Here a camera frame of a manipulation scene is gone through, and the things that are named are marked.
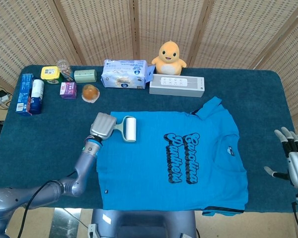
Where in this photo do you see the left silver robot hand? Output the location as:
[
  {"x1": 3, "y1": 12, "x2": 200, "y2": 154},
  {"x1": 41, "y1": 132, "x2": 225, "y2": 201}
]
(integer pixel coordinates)
[{"x1": 89, "y1": 113, "x2": 118, "y2": 142}]

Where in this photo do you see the green handled lint roller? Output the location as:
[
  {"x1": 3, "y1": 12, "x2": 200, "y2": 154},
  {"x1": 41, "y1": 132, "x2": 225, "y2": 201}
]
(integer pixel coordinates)
[{"x1": 113, "y1": 116, "x2": 137, "y2": 143}]

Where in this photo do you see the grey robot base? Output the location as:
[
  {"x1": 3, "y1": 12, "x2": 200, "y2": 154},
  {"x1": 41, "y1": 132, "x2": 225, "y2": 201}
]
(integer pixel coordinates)
[{"x1": 88, "y1": 208, "x2": 198, "y2": 238}]

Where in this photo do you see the blue printed T-shirt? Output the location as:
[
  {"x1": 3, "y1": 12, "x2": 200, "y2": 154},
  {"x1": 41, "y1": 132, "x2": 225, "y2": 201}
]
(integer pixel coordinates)
[{"x1": 96, "y1": 96, "x2": 249, "y2": 216}]

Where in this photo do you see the orange bun in wrapper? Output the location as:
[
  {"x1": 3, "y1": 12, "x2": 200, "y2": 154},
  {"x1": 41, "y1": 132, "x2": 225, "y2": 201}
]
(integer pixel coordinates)
[{"x1": 81, "y1": 84, "x2": 100, "y2": 104}]

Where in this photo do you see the small purple box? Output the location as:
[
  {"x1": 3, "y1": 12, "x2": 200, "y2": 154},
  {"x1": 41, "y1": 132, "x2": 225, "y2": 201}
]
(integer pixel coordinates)
[{"x1": 60, "y1": 81, "x2": 77, "y2": 99}]

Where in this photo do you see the dark teal table cloth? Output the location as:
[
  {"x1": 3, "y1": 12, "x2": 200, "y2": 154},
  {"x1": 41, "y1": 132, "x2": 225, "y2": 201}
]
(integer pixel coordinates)
[{"x1": 0, "y1": 64, "x2": 298, "y2": 214}]

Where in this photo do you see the pale green plastic case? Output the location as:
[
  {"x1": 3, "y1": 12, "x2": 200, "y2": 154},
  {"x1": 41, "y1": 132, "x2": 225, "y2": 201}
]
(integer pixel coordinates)
[{"x1": 74, "y1": 69, "x2": 97, "y2": 83}]

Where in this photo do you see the pale blue tissue pack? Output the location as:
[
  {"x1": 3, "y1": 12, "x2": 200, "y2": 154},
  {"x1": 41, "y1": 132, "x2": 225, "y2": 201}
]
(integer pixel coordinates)
[{"x1": 100, "y1": 59, "x2": 156, "y2": 89}]

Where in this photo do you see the clear jar with sticks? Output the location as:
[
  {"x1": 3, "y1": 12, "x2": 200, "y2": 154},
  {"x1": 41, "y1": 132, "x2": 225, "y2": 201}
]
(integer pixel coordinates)
[{"x1": 57, "y1": 59, "x2": 75, "y2": 82}]

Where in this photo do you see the blue white tube bottle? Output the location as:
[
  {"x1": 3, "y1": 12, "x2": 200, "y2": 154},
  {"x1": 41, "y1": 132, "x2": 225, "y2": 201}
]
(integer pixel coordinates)
[{"x1": 29, "y1": 79, "x2": 45, "y2": 115}]

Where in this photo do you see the yellow lidded green jar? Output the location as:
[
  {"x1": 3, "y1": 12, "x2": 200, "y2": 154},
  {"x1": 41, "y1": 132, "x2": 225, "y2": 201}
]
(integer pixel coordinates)
[{"x1": 40, "y1": 65, "x2": 62, "y2": 85}]

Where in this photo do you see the grey power strip box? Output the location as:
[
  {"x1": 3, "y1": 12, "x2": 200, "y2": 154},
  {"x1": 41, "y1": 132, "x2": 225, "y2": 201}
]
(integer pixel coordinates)
[{"x1": 149, "y1": 75, "x2": 205, "y2": 98}]

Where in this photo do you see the blue toothpaste box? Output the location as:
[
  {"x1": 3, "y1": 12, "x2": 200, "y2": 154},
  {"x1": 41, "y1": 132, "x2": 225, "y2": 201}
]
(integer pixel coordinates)
[{"x1": 15, "y1": 73, "x2": 34, "y2": 117}]

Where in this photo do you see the orange plush toy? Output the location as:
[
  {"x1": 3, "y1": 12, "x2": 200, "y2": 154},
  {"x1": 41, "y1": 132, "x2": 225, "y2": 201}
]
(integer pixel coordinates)
[{"x1": 151, "y1": 41, "x2": 187, "y2": 75}]

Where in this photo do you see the woven folding screen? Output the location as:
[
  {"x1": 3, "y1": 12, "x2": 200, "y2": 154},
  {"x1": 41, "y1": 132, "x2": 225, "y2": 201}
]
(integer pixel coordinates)
[{"x1": 0, "y1": 0, "x2": 298, "y2": 139}]

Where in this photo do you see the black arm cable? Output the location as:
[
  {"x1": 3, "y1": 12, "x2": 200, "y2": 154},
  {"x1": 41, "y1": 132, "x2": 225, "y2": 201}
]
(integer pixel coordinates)
[{"x1": 19, "y1": 171, "x2": 77, "y2": 238}]

